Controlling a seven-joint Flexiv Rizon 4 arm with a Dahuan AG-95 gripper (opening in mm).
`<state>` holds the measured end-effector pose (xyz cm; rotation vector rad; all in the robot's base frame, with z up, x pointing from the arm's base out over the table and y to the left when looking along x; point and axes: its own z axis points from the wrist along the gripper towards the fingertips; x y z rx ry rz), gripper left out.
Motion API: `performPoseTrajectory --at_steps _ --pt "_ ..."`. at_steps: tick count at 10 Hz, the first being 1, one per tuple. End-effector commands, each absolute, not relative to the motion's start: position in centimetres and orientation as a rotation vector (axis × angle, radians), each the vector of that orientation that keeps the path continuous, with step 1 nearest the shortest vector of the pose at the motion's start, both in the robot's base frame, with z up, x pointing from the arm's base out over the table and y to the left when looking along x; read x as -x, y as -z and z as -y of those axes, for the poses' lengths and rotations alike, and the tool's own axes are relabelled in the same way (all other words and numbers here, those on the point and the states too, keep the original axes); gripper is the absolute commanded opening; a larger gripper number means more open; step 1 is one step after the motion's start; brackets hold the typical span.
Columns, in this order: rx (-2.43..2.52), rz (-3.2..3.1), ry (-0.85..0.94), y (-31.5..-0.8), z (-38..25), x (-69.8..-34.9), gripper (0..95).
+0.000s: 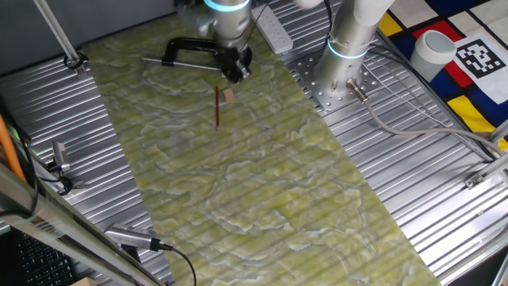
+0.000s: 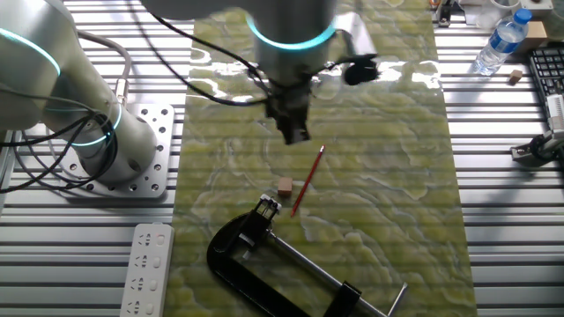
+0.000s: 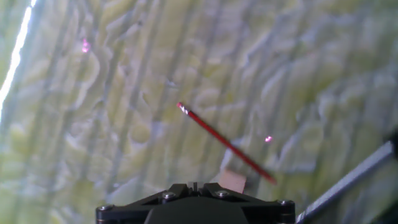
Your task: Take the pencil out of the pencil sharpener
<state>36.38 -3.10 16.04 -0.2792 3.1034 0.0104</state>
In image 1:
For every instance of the green marble pattern mat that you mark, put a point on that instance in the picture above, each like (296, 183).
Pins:
(258, 190)

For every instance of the red pencil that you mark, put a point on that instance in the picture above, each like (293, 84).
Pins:
(217, 109)

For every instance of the aluminium corner bracket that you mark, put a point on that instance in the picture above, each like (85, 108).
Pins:
(474, 180)

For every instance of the small grey camera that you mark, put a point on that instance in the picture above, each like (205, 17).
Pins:
(60, 155)

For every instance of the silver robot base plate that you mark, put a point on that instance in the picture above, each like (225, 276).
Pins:
(317, 91)

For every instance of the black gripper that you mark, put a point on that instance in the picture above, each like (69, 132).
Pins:
(234, 59)

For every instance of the small wooden block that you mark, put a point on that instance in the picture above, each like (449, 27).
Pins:
(228, 95)

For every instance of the small wooden cube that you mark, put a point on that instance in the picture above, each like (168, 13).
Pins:
(84, 282)

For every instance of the white fiducial marker sheet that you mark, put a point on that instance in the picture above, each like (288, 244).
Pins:
(496, 83)

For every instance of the black C-clamp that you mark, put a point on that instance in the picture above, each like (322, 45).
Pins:
(170, 49)

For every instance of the silver ribbed depth camera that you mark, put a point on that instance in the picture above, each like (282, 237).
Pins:
(131, 236)

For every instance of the black keyboard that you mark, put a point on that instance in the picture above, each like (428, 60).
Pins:
(43, 266)

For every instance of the aluminium profile pole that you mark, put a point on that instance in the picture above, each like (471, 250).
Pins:
(55, 29)

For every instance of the colourful block pattern cloth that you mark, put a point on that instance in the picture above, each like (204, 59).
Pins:
(476, 103)

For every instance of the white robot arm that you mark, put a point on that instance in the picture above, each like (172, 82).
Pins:
(349, 35)

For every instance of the aluminium frame beam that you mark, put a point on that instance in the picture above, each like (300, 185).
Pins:
(59, 222)

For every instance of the white power strip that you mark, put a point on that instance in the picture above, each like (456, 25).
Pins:
(274, 32)

